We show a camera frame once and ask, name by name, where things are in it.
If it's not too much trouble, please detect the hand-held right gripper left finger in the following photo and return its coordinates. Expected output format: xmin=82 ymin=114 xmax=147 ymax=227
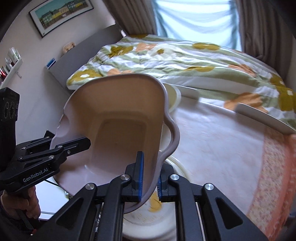
xmin=40 ymin=151 xmax=145 ymax=241

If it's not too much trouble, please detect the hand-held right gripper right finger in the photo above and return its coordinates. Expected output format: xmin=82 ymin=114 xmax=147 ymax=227
xmin=157 ymin=166 xmax=269 ymax=241

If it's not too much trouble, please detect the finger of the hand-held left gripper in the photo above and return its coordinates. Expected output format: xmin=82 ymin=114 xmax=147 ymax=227
xmin=22 ymin=131 xmax=56 ymax=153
xmin=50 ymin=137 xmax=91 ymax=164

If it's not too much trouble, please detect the plain white plate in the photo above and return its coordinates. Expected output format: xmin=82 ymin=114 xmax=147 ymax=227
xmin=122 ymin=156 xmax=189 ymax=241

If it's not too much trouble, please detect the pink bowl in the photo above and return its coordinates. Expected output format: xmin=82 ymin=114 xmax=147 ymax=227
xmin=50 ymin=73 xmax=180 ymax=215

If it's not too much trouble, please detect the person's left forearm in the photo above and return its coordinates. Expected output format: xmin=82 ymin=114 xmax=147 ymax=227
xmin=0 ymin=207 xmax=28 ymax=241

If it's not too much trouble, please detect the person's left hand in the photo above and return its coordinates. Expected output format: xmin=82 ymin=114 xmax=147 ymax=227
xmin=0 ymin=185 xmax=42 ymax=218

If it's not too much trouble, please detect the white tablecloth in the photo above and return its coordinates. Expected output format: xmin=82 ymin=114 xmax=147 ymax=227
xmin=159 ymin=96 xmax=269 ymax=232

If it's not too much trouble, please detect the cream bowl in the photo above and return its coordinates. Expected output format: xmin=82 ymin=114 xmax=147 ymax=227
xmin=165 ymin=85 xmax=182 ymax=113

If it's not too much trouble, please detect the white green bottle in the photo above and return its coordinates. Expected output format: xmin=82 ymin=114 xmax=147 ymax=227
xmin=8 ymin=47 xmax=21 ymax=65

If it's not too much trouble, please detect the grey bed headboard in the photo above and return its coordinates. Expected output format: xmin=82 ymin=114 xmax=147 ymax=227
xmin=45 ymin=24 xmax=126 ymax=91

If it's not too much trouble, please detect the orange patterned cloth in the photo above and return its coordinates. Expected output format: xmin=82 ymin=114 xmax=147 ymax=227
xmin=246 ymin=130 xmax=296 ymax=241

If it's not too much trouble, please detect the floral blanket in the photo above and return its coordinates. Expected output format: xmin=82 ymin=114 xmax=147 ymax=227
xmin=66 ymin=34 xmax=296 ymax=130

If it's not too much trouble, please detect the framed houses picture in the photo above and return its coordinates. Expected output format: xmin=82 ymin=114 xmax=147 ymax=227
xmin=29 ymin=0 xmax=94 ymax=38

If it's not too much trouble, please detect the brown curtain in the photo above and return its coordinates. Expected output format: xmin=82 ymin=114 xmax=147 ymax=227
xmin=235 ymin=0 xmax=296 ymax=86
xmin=104 ymin=0 xmax=158 ymax=35

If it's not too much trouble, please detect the light blue cloth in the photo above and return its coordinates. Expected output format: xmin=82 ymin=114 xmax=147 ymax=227
xmin=154 ymin=0 xmax=242 ymax=50

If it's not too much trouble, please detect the black cable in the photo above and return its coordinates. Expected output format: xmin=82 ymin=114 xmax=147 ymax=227
xmin=44 ymin=178 xmax=68 ymax=194

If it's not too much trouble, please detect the white wall shelf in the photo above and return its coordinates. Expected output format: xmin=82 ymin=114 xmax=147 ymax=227
xmin=0 ymin=58 xmax=23 ymax=90

